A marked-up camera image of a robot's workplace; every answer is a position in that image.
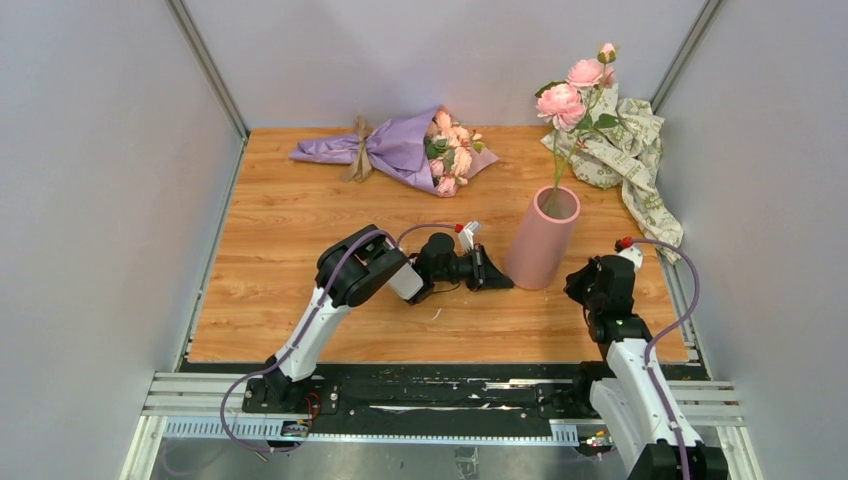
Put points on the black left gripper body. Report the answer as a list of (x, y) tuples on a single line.
[(460, 269)]

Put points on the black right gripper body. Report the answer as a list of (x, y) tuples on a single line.
[(582, 287)]

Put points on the pink cylindrical vase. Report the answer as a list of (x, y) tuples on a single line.
[(543, 237)]

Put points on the purple flower bouquet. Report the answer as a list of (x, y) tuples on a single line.
[(432, 152)]

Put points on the beige ribbon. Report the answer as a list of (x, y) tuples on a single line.
[(360, 169)]

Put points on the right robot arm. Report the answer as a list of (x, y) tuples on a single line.
[(627, 388)]

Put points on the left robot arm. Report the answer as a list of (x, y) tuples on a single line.
[(348, 275)]

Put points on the pink rose stem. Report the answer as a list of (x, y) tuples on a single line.
[(568, 106)]

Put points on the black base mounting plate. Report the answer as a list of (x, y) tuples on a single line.
[(461, 400)]

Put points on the crumpled green patterned cloth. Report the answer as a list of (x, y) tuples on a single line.
[(628, 156)]

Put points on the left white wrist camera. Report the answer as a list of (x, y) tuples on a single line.
[(466, 233)]

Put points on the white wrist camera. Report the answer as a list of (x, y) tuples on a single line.
[(634, 254), (466, 233)]

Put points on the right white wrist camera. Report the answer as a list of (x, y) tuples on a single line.
[(634, 254)]

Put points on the aluminium rail frame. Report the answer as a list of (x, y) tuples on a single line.
[(191, 427)]

